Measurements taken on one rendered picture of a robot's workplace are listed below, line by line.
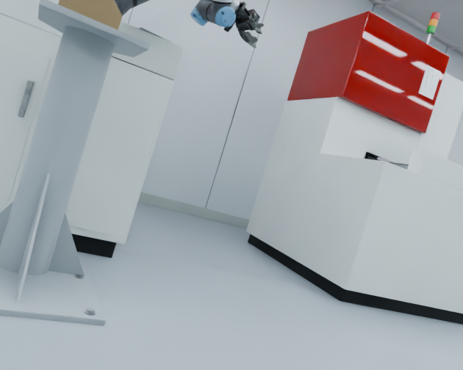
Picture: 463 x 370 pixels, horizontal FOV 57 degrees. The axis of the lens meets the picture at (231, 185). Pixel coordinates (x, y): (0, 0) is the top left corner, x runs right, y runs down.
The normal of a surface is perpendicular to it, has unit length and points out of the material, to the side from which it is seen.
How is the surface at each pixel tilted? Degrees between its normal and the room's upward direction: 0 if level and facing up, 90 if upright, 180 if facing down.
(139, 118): 90
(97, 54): 90
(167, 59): 90
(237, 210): 90
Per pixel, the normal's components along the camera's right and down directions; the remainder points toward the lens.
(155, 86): 0.38, 0.15
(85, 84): 0.68, 0.23
